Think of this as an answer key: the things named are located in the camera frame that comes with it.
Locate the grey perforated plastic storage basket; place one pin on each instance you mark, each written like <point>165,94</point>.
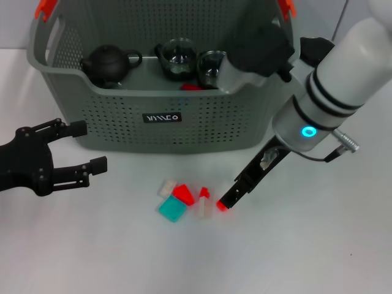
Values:
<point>162,131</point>

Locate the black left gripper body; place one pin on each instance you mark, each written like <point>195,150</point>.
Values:
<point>27,165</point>

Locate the dark red long block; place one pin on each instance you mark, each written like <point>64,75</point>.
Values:
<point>191,87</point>

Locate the black ceramic teapot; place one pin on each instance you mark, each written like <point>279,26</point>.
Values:
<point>107,64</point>

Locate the teal square block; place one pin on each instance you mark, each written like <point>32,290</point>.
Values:
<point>172,209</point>

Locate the tiny red stud block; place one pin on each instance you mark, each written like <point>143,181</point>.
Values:
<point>204,193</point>

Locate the glass jar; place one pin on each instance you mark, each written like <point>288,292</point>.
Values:
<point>211,64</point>

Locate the red small square block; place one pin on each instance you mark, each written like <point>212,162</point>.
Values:
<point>222,206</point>

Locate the glass teapot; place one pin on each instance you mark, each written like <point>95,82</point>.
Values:
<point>208,82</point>
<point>179,61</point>

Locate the white small block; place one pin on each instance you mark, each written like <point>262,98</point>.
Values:
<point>203,209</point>

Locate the orange red sloped block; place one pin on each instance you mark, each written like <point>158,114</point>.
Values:
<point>183,194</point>

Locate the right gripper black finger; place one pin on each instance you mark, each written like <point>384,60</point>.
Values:
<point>239,197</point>
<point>230,193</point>

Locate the translucent white pink block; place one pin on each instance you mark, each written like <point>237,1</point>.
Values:
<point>165,187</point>

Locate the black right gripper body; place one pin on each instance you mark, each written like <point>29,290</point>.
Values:
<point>263,165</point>

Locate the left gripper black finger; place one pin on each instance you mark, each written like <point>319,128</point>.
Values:
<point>98,165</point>
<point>78,128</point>

